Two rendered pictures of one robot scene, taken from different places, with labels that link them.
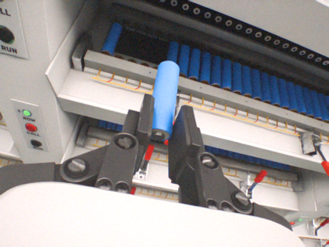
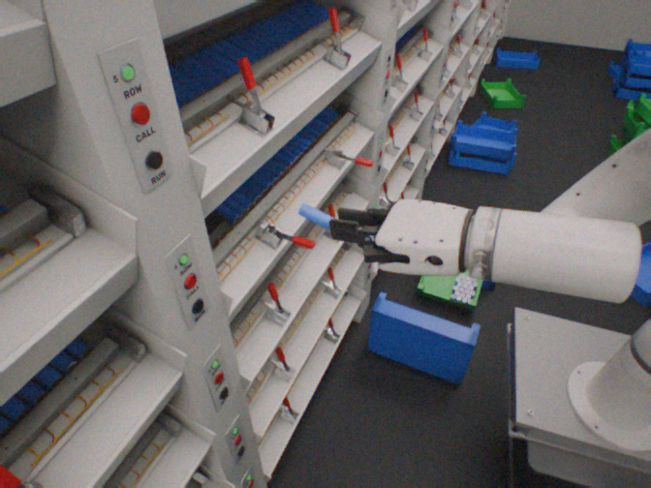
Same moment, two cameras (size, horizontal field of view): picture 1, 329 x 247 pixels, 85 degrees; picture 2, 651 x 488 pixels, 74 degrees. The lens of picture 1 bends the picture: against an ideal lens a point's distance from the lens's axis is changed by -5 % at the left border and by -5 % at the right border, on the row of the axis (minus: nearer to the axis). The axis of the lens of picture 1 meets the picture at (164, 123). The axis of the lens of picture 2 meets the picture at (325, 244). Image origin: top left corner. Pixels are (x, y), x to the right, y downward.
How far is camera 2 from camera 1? 0.49 m
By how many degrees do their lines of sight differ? 38
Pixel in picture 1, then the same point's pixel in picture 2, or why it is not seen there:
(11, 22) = (200, 291)
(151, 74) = (241, 232)
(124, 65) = (225, 248)
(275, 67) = not seen: hidden behind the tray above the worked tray
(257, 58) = not seen: hidden behind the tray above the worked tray
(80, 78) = not seen: hidden behind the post
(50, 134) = (230, 365)
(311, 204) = (369, 188)
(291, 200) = (357, 201)
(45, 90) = (221, 321)
